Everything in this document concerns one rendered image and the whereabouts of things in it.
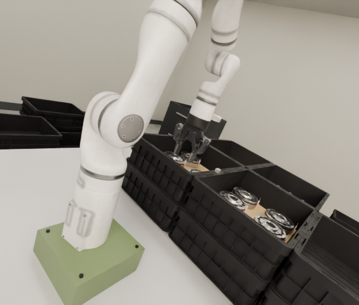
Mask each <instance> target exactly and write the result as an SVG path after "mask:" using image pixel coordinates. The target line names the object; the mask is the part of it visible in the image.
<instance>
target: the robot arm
mask: <svg viewBox="0 0 359 305"><path fill-rule="evenodd" d="M242 5H243V0H219V1H218V2H217V4H216V6H215V8H214V11H213V13H212V20H211V42H210V45H209V49H208V52H207V55H206V58H205V63H204V65H205V69H206V71H207V72H209V73H211V74H214V75H216V76H219V77H220V79H219V80H218V81H216V82H208V81H204V82H203V83H202V84H201V86H200V89H199V92H198V94H197V97H196V99H195V101H194V102H193V105H192V107H191V109H190V112H189V114H188V117H187V119H186V123H185V124H184V125H182V123H177V124H176V127H175V131H174V136H173V139H174V140H175V141H176V146H175V148H174V154H178V153H179V151H180V149H181V147H182V143H183V142H184V141H185V140H189V141H190V142H192V144H191V146H192V152H191V154H190V156H189V158H188V161H187V162H188V163H191V162H193V161H194V159H195V157H196V155H197V154H203V153H204V152H205V150H206V149H207V147H208V146H209V144H210V143H211V139H208V138H207V137H206V136H205V132H206V130H207V128H208V125H209V123H210V121H211V120H214V121H216V122H220V121H221V119H222V118H221V117H220V116H218V115H216V114H214V112H215V108H216V105H217V103H218V101H219V99H220V96H221V94H222V93H223V91H224V89H225V88H226V87H227V85H228V84H229V83H230V81H231V80H232V79H233V78H234V76H235V75H236V74H237V72H238V70H239V68H240V59H239V58H238V57H237V56H235V55H233V54H229V53H227V52H225V51H230V50H232V49H233V48H234V47H235V45H236V42H237V35H238V30H239V21H240V14H241V10H242ZM201 15H202V0H153V2H152V4H151V5H150V7H149V9H148V11H147V13H146V15H145V17H144V19H143V22H142V25H141V28H140V33H139V45H138V54H137V62H136V67H135V69H134V72H133V75H132V77H131V79H130V81H129V82H128V84H127V86H126V88H125V89H124V91H123V93H122V94H121V95H120V94H118V93H115V92H112V91H104V92H101V93H99V94H97V95H95V96H94V97H93V98H92V100H91V101H90V103H89V104H88V107H87V110H86V112H85V117H84V124H83V128H82V135H81V143H80V154H81V164H80V168H79V174H78V177H77V182H76V187H75V191H74V197H73V199H72V200H69V202H68V207H67V213H66V216H65V222H64V227H63V231H62V237H63V238H64V239H65V240H66V241H68V242H69V243H70V244H71V245H72V246H73V247H74V248H76V249H77V250H78V251H79V252H80V251H83V250H84V249H93V248H97V247H99V246H101V245H103V244H104V243H105V242H106V240H107V237H108V233H109V231H110V227H111V222H112V220H113V215H114V212H115V208H116V205H117V201H118V198H119V194H120V190H121V187H122V183H123V180H124V176H125V172H126V169H127V160H126V158H125V156H124V153H123V151H122V149H125V148H129V147H131V146H133V145H134V144H135V143H137V142H138V141H139V139H140V138H141V137H142V136H143V134H144V132H145V131H146V129H147V127H148V124H149V122H150V120H151V118H152V116H153V113H154V110H155V109H156V106H157V103H158V101H159V99H160V96H161V94H162V92H163V89H164V88H165V85H166V83H167V82H168V79H169V78H170V76H171V74H172V72H173V70H174V68H175V66H176V64H177V62H178V60H179V58H180V57H181V55H182V53H183V51H184V50H185V48H186V46H187V45H188V43H189V41H190V39H191V38H192V36H193V34H194V32H195V30H196V28H197V26H198V24H199V22H200V19H201ZM182 129H183V134H182V135H180V134H181V130H182ZM202 139H203V141H202V142H203V143H202V145H201V147H200V148H199V146H200V140H202Z"/></svg>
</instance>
